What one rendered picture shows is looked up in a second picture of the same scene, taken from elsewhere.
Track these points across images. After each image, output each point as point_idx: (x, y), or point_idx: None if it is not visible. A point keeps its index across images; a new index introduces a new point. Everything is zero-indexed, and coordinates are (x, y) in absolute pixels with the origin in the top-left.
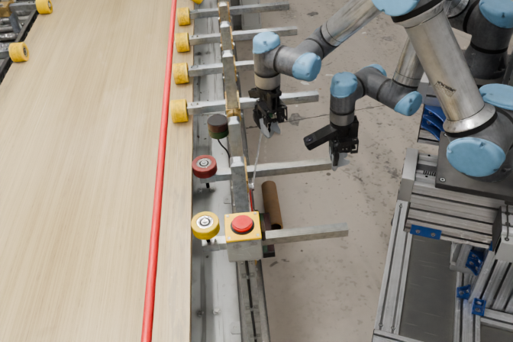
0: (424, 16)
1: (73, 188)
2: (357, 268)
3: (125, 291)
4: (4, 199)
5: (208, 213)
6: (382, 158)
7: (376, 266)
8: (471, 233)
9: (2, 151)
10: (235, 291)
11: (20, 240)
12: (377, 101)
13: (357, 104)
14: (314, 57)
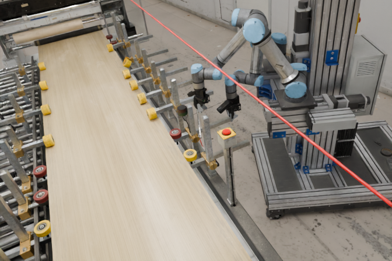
0: (266, 40)
1: (117, 159)
2: (244, 176)
3: (170, 189)
4: (84, 173)
5: (189, 150)
6: (234, 124)
7: (252, 172)
8: (298, 128)
9: (67, 155)
10: (206, 186)
11: (105, 186)
12: (221, 99)
13: (212, 103)
14: (220, 69)
